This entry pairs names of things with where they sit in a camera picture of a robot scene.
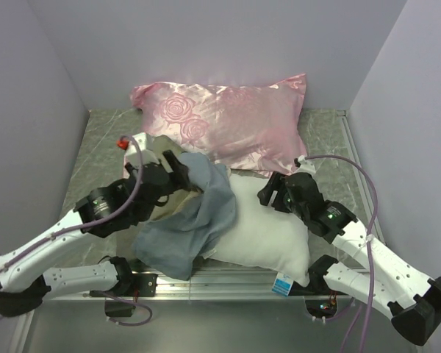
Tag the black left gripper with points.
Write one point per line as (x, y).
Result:
(181, 171)

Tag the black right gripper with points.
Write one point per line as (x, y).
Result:
(275, 183)

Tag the white pillow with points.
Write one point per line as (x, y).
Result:
(263, 237)

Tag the blue-grey pillowcase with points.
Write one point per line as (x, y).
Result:
(171, 244)

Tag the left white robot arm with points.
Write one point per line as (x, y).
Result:
(28, 275)

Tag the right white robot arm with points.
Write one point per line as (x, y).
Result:
(410, 299)

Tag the pink rose satin pillow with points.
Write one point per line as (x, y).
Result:
(246, 128)

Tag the beige olive cloth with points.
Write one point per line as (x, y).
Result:
(178, 200)

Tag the black right controller box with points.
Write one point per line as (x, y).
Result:
(321, 308)

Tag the black controller box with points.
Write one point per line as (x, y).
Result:
(321, 308)
(115, 310)

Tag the black left controller box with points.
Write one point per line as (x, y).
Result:
(115, 310)

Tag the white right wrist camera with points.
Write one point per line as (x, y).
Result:
(303, 165)

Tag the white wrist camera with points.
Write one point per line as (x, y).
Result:
(303, 165)
(139, 150)

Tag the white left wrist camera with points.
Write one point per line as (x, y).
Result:
(139, 150)

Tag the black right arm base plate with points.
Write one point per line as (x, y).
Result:
(314, 288)

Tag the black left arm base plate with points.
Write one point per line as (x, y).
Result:
(143, 285)

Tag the aluminium front frame rail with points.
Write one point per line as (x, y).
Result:
(214, 284)

